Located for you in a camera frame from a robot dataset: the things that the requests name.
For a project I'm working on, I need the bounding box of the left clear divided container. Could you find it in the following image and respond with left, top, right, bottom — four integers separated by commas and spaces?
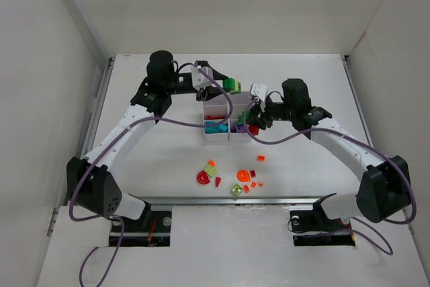
202, 95, 229, 144

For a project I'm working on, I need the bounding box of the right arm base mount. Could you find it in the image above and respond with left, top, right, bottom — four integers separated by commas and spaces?
287, 194, 355, 247

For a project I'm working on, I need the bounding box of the light green curved lego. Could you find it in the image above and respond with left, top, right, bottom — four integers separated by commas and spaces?
203, 164, 218, 178

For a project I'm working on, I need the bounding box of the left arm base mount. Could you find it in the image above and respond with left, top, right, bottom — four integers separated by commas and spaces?
108, 204, 173, 247

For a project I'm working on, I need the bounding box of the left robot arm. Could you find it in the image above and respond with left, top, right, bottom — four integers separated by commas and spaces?
67, 50, 229, 222

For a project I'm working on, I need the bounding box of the light green square lego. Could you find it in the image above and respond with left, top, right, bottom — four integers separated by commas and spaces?
230, 183, 243, 196

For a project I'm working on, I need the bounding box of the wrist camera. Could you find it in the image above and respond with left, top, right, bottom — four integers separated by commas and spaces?
249, 83, 268, 111
191, 65, 213, 90

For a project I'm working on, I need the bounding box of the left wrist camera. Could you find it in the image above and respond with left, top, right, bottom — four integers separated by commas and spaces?
191, 65, 213, 90

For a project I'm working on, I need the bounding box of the teal curved lego brick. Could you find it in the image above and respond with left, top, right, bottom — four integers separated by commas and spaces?
204, 121, 223, 134

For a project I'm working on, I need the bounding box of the green duplo brick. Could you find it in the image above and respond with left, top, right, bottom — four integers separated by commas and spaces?
222, 78, 242, 95

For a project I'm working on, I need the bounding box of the green and red duplo stack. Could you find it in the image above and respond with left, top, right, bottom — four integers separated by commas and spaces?
236, 111, 259, 136

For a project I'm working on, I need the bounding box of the clear divided container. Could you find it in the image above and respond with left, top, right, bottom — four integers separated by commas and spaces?
228, 92, 251, 142
202, 95, 229, 144

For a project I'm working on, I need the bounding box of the right clear divided container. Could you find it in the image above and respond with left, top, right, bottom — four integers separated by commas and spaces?
228, 92, 251, 142

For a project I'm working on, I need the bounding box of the metal table rail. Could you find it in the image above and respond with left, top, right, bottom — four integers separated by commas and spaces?
139, 196, 323, 206

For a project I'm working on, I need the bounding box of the orange round lego piece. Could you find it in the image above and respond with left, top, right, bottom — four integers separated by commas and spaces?
236, 169, 251, 182

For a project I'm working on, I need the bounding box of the purple lego brick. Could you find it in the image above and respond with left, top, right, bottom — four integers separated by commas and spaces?
230, 124, 246, 133

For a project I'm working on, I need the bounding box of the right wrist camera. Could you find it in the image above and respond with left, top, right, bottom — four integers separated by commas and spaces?
249, 83, 268, 111

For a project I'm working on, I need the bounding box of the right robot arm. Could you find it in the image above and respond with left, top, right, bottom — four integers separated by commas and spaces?
243, 79, 417, 224

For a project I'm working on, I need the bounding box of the red horseshoe lego piece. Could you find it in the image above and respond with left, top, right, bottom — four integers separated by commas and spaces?
196, 170, 210, 186

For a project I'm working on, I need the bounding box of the teal square lego brick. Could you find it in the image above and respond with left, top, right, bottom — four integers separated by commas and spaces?
218, 124, 228, 133

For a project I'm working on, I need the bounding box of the red arch duplo brick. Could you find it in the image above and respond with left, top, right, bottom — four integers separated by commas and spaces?
204, 114, 225, 121

